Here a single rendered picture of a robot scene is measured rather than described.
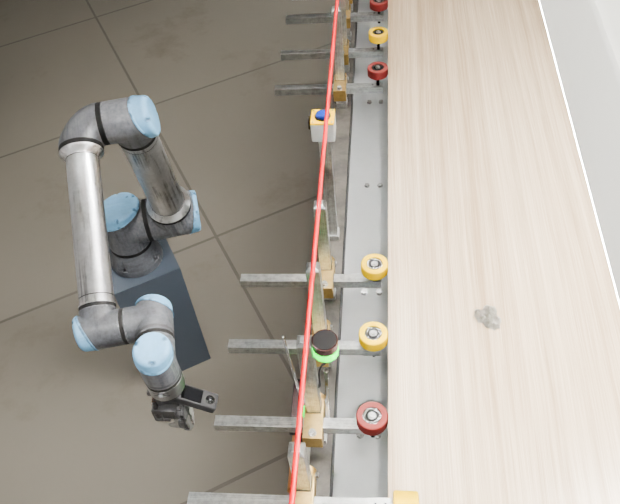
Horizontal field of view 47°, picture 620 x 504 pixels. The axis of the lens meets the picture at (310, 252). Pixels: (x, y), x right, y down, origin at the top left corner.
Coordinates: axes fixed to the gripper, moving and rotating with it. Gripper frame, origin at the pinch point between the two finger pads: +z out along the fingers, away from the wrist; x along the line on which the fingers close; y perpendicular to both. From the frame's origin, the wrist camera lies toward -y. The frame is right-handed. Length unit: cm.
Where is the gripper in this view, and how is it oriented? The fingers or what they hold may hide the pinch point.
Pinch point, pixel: (192, 425)
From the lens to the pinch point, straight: 198.5
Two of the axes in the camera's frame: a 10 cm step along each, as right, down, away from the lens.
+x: -0.7, 7.5, -6.6
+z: 0.8, 6.6, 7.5
